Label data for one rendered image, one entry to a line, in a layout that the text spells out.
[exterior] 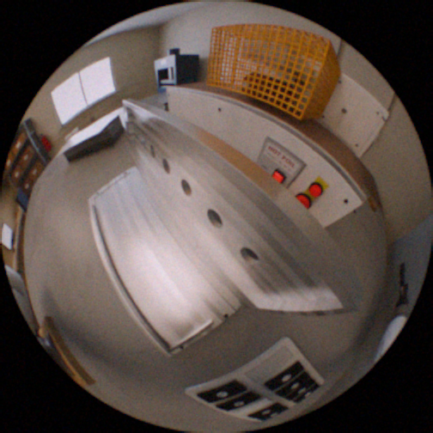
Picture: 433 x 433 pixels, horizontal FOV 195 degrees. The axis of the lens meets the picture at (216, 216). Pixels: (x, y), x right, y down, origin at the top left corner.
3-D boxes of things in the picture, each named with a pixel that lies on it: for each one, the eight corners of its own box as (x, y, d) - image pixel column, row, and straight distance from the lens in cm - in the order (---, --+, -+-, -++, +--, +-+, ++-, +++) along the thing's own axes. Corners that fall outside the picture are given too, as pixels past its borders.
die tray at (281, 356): (183, 388, 40) (182, 391, 40) (285, 334, 34) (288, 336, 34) (259, 420, 71) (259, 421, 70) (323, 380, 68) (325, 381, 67)
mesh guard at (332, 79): (206, 85, 36) (211, 27, 38) (256, 87, 51) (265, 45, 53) (300, 119, 23) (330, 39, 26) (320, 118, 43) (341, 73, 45)
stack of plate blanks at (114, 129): (69, 161, 99) (60, 150, 97) (78, 148, 106) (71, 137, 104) (114, 143, 71) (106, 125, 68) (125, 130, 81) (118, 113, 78)
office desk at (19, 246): (34, 240, 414) (14, 226, 399) (44, 219, 367) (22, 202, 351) (43, 297, 339) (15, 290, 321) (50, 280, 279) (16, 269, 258)
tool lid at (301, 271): (122, 100, 36) (130, 98, 36) (132, 165, 42) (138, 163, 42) (359, 311, 11) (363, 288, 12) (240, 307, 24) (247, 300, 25)
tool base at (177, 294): (92, 204, 47) (84, 197, 45) (144, 167, 44) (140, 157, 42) (170, 352, 32) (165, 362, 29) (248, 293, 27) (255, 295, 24)
